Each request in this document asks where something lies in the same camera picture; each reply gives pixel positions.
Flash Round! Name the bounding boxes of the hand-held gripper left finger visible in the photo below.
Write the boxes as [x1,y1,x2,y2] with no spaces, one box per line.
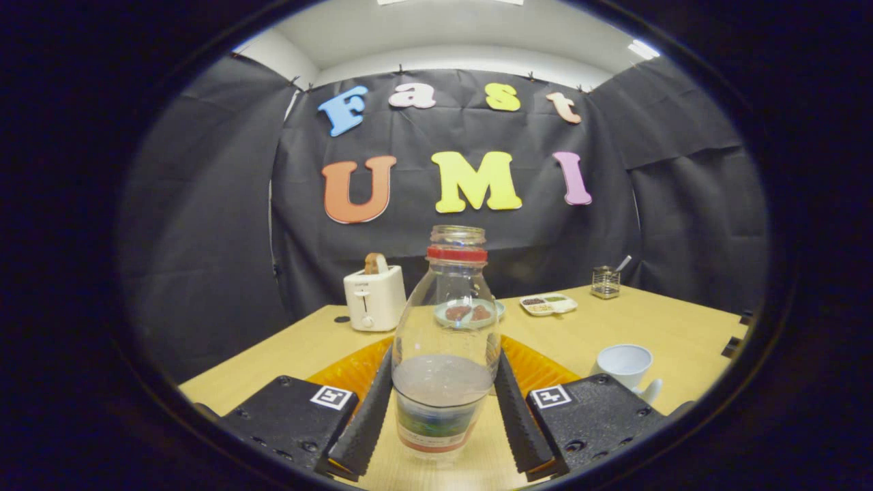
[194,336,395,481]

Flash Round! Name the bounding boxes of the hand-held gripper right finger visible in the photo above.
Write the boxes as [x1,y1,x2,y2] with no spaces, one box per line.
[494,334,696,481]

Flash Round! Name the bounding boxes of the clear juice bottle red ring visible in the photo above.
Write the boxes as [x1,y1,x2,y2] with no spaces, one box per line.
[391,225,502,461]

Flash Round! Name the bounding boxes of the pale blue cup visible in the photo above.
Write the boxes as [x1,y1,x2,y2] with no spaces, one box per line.
[591,344,663,406]

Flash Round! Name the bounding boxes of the pale green plate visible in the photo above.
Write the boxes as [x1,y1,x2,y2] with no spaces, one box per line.
[434,298,506,329]

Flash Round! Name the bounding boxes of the white divided snack tray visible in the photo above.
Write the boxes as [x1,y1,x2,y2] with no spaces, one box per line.
[519,293,578,317]

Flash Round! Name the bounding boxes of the white toaster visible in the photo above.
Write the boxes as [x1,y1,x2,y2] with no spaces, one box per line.
[343,266,407,333]

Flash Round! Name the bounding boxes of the wooden table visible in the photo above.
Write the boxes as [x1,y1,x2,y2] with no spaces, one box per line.
[179,285,749,491]

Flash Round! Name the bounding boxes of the wire mesh holder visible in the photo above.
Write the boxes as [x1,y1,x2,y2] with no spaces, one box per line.
[591,266,621,300]

